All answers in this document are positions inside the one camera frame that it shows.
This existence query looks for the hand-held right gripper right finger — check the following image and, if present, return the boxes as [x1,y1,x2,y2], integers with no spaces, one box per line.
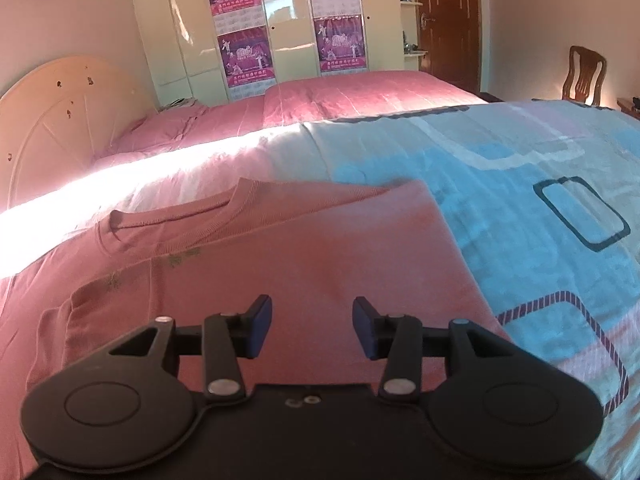
[352,296,517,406]

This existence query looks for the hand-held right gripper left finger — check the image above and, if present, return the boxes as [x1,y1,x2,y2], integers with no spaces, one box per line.
[107,294,274,406]

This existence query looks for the pink knit sweater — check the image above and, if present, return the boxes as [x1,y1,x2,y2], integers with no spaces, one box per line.
[0,177,511,476]

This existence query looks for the blue patterned bed sheet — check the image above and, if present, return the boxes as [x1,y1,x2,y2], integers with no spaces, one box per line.
[0,99,640,466]

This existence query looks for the pink pillow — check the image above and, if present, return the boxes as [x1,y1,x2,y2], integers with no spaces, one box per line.
[112,101,266,155]

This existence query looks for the pink quilt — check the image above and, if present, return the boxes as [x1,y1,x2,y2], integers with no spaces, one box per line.
[94,70,490,162]

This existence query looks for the cream wooden headboard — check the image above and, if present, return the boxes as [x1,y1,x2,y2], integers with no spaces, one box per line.
[0,55,157,212]

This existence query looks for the cream glossy wardrobe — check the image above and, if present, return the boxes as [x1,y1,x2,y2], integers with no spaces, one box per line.
[127,0,407,107]

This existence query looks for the brown wooden door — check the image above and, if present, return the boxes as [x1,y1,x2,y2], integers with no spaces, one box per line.
[412,0,484,94]

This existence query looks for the brown wooden chair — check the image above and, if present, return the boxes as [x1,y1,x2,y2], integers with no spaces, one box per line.
[560,45,609,107]

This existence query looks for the wooden side table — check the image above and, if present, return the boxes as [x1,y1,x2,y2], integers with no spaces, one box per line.
[616,95,640,122]

